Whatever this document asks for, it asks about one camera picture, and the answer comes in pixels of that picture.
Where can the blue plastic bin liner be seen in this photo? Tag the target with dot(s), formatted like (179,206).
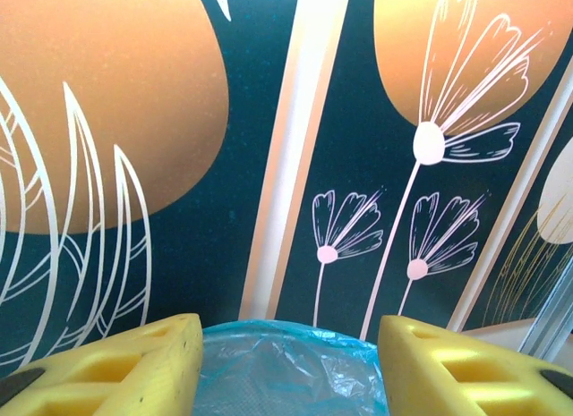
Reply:
(286,371)

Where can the aluminium frame post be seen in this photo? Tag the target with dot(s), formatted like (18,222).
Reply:
(553,322)

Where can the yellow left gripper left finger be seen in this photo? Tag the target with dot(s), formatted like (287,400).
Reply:
(112,380)

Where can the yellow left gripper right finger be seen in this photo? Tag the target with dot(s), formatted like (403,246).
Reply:
(447,380)

